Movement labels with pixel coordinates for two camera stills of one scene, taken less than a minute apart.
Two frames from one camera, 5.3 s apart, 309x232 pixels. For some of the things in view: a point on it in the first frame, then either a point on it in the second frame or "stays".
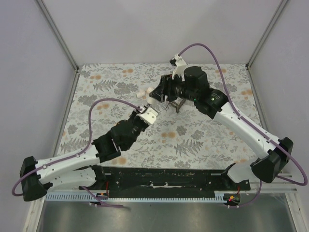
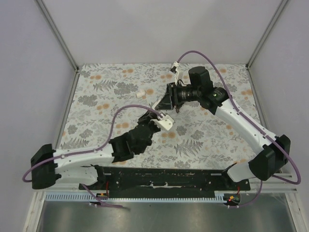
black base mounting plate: x=164 y=182 stays
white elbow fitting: x=141 y=93 stays
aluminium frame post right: x=265 y=34 stays
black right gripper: x=164 y=87 → x=172 y=95
